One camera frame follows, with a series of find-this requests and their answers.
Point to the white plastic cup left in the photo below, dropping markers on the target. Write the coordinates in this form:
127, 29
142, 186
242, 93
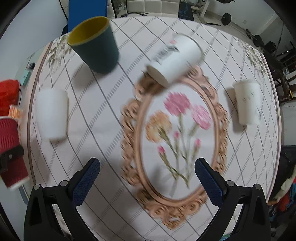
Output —
52, 113

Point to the light blue notebook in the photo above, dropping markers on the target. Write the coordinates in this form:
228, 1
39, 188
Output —
25, 77

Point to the red plastic bag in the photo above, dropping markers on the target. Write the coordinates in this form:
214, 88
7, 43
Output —
9, 95

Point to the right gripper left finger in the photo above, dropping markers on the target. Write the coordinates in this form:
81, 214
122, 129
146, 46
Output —
40, 220

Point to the floral patterned tablecloth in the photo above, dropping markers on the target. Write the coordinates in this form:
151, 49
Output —
147, 137

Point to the white paper cup lying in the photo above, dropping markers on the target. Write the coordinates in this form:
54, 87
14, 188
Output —
175, 59

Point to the blue mat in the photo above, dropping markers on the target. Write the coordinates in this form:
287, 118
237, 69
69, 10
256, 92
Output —
81, 10

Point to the white paper cup right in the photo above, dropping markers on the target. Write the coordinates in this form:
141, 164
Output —
248, 97

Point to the red corrugated paper cup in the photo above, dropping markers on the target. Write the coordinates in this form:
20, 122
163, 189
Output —
13, 169

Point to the orange tissue packet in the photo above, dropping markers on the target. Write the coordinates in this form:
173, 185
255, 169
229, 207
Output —
15, 112

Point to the green cup yellow inside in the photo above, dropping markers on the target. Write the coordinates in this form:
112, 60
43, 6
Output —
94, 42

